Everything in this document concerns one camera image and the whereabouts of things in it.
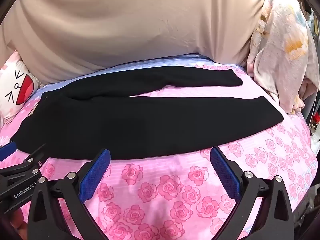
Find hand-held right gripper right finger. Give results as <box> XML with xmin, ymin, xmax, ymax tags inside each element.
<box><xmin>209</xmin><ymin>147</ymin><xmax>295</xmax><ymax>240</ymax></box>

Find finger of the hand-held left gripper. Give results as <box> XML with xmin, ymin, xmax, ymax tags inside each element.
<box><xmin>0</xmin><ymin>144</ymin><xmax>48</xmax><ymax>180</ymax></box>
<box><xmin>0</xmin><ymin>141</ymin><xmax>17</xmax><ymax>157</ymax></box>

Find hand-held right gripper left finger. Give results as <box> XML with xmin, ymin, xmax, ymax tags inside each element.
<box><xmin>27</xmin><ymin>149</ymin><xmax>112</xmax><ymax>240</ymax></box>

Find black pants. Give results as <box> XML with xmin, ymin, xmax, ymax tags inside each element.
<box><xmin>10</xmin><ymin>66</ymin><xmax>284</xmax><ymax>161</ymax></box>

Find person's left hand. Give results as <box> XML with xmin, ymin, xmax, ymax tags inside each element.
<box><xmin>5</xmin><ymin>205</ymin><xmax>28</xmax><ymax>238</ymax></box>

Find pink rose print bedsheet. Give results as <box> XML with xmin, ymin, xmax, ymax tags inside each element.
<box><xmin>0</xmin><ymin>54</ymin><xmax>318</xmax><ymax>240</ymax></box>

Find cartoon face pillow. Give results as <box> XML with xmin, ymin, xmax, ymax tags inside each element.
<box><xmin>0</xmin><ymin>51</ymin><xmax>40</xmax><ymax>125</ymax></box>

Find pale floral fleece blanket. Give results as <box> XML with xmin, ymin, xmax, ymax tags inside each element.
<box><xmin>246</xmin><ymin>0</ymin><xmax>320</xmax><ymax>114</ymax></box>

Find beige upholstered headboard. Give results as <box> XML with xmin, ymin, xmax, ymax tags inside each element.
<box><xmin>0</xmin><ymin>0</ymin><xmax>273</xmax><ymax>85</ymax></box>

